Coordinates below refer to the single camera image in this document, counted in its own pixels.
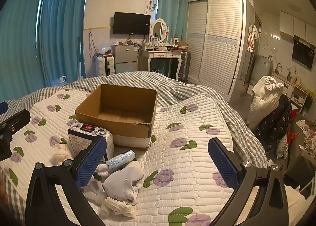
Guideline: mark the white cloth bundle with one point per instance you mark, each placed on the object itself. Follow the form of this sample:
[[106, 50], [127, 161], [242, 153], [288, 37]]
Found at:
[[264, 102]]

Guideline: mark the blue plastic bag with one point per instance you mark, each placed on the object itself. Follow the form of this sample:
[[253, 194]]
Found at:
[[159, 71]]

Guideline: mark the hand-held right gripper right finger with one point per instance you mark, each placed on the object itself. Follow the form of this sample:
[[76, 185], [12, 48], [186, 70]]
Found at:
[[223, 164]]

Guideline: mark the oval white mirror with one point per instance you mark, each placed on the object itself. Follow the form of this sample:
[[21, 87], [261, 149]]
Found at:
[[158, 29]]

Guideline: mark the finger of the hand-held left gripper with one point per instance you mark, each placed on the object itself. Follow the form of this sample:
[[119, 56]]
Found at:
[[17, 119], [3, 107]]

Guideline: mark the white suitcase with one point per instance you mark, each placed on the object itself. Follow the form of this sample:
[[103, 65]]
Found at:
[[105, 66]]

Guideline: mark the floral quilted mat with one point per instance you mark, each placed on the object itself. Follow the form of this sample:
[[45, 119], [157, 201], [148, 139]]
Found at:
[[177, 166]]

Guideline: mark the grey washing machine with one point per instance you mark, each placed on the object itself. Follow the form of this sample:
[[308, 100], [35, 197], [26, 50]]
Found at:
[[263, 68]]

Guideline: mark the white standing pole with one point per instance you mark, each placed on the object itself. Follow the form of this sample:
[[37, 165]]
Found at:
[[81, 55]]

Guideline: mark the wide blue curtain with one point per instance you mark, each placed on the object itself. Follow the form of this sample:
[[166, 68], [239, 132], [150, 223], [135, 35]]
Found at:
[[19, 43]]

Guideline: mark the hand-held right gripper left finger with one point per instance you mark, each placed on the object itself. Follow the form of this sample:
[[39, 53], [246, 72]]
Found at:
[[91, 163]]

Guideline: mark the white open shelf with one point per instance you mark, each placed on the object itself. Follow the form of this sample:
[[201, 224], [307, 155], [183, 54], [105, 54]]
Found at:
[[297, 97]]

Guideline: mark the clear water jug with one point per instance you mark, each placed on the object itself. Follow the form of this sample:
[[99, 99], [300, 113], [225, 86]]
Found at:
[[60, 81]]

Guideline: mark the white louvred wardrobe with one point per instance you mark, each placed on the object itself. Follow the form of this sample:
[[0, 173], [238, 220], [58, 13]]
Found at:
[[217, 48]]

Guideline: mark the grey mini fridge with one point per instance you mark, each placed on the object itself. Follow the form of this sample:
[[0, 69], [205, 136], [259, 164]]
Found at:
[[124, 55]]

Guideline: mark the silver ribbed suitcase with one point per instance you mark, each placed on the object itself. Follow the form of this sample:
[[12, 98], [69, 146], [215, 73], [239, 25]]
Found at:
[[184, 65]]

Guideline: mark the metal faucet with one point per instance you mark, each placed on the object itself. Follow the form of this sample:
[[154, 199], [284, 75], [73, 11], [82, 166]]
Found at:
[[278, 68]]

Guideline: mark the hanging pink garment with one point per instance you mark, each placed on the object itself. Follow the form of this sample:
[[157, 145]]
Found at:
[[252, 38]]

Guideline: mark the narrow blue curtain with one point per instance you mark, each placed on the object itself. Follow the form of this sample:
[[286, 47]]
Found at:
[[172, 11]]

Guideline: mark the white dressing table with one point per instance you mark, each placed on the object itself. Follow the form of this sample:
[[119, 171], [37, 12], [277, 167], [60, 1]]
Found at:
[[160, 55]]

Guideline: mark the black range hood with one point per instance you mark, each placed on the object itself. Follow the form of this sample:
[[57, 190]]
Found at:
[[303, 54]]

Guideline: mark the clear plastic bag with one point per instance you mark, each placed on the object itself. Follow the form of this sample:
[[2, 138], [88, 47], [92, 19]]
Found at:
[[106, 47]]

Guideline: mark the grey checked duvet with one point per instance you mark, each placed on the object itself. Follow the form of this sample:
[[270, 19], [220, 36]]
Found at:
[[167, 85]]

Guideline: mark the brown cardboard box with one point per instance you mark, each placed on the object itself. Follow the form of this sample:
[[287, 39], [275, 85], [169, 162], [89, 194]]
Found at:
[[128, 131]]

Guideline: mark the dark floral garment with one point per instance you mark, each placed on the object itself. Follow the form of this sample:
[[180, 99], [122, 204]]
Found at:
[[276, 122]]

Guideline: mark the white fluffy sock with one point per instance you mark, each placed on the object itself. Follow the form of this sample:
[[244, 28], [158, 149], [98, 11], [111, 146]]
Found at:
[[98, 189]]

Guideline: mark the white wall cabinets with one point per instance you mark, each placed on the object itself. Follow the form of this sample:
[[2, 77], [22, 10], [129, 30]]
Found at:
[[298, 26]]

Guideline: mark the blue white wipes packet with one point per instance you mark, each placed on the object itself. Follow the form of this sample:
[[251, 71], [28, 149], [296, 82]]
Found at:
[[121, 159]]

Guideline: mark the black wall television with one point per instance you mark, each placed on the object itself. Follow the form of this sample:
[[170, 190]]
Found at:
[[132, 23]]

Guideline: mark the pale grey soft cloth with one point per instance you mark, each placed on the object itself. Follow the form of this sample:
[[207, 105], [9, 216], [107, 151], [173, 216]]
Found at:
[[123, 181]]

